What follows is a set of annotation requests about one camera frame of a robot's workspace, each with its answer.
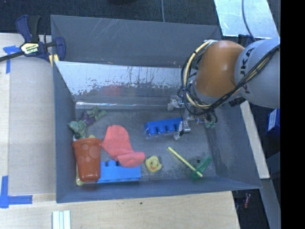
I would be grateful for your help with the black cylinder on white bracket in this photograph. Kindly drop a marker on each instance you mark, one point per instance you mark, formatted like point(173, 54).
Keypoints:
point(236, 101)

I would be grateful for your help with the yellow rubber duck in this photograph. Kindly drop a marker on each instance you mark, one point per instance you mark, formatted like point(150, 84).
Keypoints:
point(153, 164)

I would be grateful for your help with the green and purple toy figure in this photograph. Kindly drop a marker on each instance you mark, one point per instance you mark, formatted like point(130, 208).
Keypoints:
point(82, 125)

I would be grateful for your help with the grey metal bin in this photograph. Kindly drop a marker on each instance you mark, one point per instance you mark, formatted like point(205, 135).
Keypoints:
point(133, 42)

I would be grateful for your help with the blue toy building brick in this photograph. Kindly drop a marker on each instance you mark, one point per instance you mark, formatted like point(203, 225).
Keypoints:
point(119, 173)

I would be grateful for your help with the coral pink cloth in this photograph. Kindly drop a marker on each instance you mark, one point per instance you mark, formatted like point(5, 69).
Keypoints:
point(118, 142)

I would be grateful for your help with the green plastic piece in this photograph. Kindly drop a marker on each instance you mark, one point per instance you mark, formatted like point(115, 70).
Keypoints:
point(202, 167)

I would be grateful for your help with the blue block with round studs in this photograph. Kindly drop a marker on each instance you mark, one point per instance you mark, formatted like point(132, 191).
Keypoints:
point(162, 126)

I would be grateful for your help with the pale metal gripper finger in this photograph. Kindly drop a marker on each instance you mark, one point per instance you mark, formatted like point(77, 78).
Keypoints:
point(186, 128)
point(174, 103)

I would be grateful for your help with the yellow thin stick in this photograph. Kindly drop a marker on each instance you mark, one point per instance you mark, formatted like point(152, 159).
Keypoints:
point(181, 159)

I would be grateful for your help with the orange cup with pale dots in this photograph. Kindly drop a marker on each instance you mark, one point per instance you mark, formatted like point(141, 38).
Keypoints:
point(87, 159)

